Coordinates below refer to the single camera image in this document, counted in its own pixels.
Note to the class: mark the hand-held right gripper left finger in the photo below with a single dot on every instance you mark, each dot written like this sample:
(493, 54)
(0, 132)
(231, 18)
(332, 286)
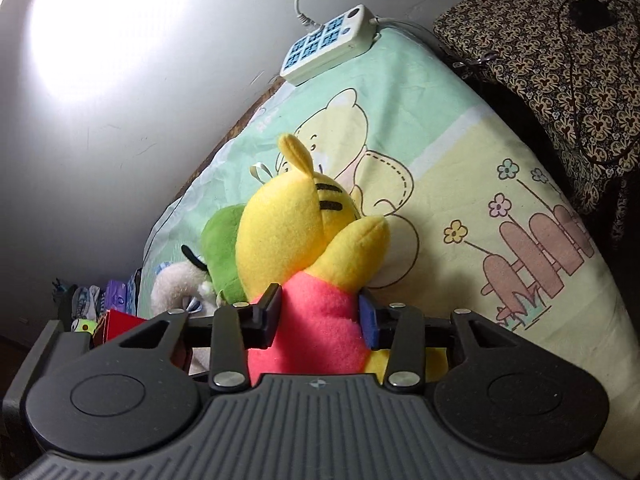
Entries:
(270, 310)

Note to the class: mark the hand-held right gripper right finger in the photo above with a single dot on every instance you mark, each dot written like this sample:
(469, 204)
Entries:
(367, 325)

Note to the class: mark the green plush toy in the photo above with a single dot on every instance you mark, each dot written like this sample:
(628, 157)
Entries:
(222, 255)

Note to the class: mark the yellow bear plush pink shirt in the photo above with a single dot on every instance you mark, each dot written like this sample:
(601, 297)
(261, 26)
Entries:
(280, 230)

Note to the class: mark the white plush bunny blue bow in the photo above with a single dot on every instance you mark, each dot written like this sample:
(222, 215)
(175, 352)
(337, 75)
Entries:
(172, 287)

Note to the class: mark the red cardboard box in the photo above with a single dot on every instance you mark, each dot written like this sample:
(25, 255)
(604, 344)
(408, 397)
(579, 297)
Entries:
(115, 322)

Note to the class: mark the purple pack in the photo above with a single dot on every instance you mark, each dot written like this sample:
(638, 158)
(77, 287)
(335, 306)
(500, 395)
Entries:
(116, 295)

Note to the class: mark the pile of folded clothes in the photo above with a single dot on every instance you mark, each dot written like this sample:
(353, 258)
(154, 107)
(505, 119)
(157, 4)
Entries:
(87, 300)

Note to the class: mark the cartoon bear printed bed sheet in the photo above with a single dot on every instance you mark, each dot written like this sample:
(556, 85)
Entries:
(450, 160)

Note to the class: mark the green frog plush big eyes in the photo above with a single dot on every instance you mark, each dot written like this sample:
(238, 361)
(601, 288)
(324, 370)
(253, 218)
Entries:
(83, 326)

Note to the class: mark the brown bed edge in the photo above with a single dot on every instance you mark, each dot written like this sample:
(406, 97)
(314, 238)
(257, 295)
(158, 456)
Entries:
(250, 110)

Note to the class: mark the white power strip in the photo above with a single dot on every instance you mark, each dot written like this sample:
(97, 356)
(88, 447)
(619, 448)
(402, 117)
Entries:
(320, 45)

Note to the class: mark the brown patterned cloth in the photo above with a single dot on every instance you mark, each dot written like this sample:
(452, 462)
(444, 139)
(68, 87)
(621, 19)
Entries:
(550, 90)

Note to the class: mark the black charger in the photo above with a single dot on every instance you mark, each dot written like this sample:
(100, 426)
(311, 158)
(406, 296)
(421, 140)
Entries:
(592, 15)

